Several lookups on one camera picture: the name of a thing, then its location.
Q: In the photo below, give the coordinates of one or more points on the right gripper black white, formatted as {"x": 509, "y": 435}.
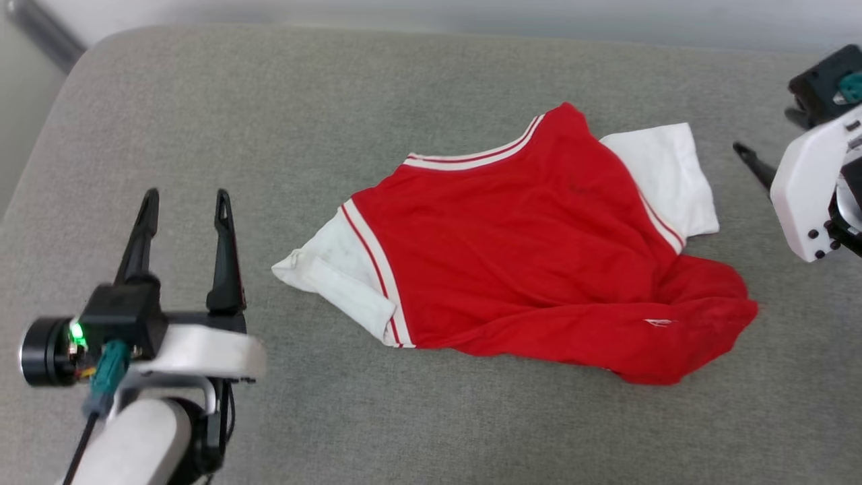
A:
{"x": 805, "y": 188}

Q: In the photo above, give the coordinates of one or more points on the red and white jersey shirt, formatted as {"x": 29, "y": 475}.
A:
{"x": 525, "y": 256}

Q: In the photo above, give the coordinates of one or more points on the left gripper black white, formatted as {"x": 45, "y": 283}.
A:
{"x": 128, "y": 316}

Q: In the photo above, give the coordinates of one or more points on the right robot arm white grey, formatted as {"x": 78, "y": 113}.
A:
{"x": 850, "y": 209}

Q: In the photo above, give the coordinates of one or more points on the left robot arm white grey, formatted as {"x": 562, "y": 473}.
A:
{"x": 135, "y": 444}

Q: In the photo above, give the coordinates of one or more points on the grey fabric sofa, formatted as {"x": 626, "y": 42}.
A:
{"x": 431, "y": 417}

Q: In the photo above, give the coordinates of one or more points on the grey metal pole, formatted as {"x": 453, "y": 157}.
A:
{"x": 44, "y": 30}

